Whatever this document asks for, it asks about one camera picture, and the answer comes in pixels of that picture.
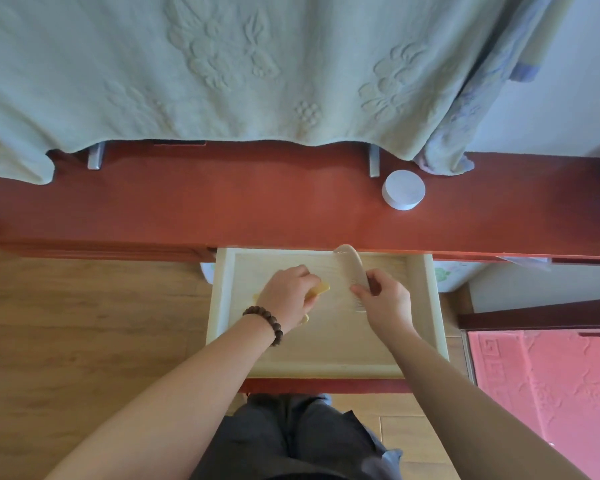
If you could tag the red embossed carpet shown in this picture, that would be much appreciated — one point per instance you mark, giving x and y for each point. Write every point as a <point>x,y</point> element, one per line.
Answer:
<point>555,394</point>

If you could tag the white paper sheets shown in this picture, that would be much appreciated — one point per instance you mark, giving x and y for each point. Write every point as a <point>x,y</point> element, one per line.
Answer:
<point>525,263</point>

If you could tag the red wooden table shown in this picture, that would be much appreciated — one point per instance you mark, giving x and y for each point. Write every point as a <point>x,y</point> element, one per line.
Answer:
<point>230,204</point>

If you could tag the person's left forearm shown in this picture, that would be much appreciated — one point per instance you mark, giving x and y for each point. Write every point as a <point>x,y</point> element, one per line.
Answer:
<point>170,409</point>

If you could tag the blue patterned towel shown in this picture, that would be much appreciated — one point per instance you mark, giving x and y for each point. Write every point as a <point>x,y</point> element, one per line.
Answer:
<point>480,94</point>

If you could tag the dark wooden door frame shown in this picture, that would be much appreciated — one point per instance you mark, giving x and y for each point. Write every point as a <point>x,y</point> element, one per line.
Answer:
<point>530,314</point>

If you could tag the dark grey trousers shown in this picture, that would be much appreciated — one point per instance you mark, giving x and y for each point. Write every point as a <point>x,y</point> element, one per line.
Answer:
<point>290,439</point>

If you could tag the person's left hand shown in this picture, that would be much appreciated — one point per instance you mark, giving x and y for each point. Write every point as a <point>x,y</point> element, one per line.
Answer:
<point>287,294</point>

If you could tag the cream plastic comb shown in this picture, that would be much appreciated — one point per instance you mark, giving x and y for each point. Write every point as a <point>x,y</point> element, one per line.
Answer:
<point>352,264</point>

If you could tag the person's right forearm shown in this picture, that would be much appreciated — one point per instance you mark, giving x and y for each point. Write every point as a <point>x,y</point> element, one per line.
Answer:
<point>475,409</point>

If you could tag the white green floral box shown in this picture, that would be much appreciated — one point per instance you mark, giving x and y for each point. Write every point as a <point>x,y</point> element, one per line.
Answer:
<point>455,277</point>
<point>207,273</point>

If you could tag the silver stand foot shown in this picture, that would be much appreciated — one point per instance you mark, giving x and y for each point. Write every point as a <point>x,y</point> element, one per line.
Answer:
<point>374,160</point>
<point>96,155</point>

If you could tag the pale green embossed towel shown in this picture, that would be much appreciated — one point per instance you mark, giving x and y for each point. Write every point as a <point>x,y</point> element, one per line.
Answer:
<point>180,69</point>

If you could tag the white round compact case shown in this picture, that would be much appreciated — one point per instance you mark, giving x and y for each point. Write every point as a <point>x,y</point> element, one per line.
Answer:
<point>403,189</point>

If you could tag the yellow hand mirror makeup tool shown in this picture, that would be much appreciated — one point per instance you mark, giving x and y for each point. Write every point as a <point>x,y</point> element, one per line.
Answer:
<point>322,288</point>

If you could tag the person's right hand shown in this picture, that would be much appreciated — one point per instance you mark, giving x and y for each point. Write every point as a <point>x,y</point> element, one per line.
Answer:
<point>390,307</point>

